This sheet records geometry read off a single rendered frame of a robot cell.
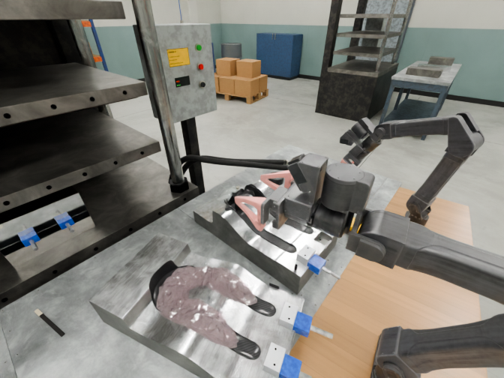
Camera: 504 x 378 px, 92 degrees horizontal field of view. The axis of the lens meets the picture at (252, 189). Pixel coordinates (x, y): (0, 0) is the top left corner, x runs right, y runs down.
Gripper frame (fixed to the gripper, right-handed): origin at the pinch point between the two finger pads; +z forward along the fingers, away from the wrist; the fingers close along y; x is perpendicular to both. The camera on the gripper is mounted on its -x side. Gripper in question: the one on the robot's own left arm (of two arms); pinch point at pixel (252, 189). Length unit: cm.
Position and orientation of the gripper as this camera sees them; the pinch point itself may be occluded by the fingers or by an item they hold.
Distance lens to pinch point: 51.8
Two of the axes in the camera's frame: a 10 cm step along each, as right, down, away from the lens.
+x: 0.1, 8.2, 5.7
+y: -5.5, 4.8, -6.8
